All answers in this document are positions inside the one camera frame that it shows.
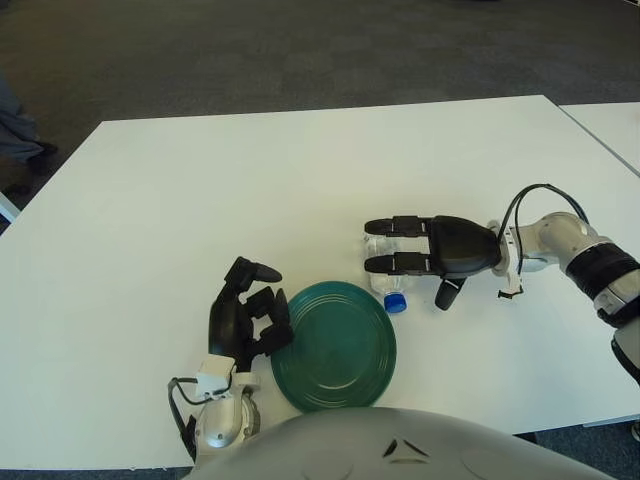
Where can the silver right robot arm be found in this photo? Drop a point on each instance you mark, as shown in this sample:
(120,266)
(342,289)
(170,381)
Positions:
(575,250)

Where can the white furniture corner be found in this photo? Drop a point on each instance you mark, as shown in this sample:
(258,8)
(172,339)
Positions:
(6,205)

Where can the green round plate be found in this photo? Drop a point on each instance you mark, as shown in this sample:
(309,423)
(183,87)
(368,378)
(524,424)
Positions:
(340,350)

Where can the person in blue jeans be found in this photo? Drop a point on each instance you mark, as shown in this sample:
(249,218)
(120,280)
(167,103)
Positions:
(15,130)

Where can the grey robot torso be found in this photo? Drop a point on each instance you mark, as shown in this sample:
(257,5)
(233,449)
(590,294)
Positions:
(375,450)

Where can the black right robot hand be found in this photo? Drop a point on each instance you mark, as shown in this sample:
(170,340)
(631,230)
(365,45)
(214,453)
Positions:
(460,245)

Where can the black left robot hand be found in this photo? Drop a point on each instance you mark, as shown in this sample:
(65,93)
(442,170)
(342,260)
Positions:
(227,320)

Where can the clear bottle with blue cap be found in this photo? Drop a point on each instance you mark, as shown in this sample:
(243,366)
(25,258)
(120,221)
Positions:
(395,297)

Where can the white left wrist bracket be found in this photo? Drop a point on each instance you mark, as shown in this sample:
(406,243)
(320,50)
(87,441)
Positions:
(215,372)

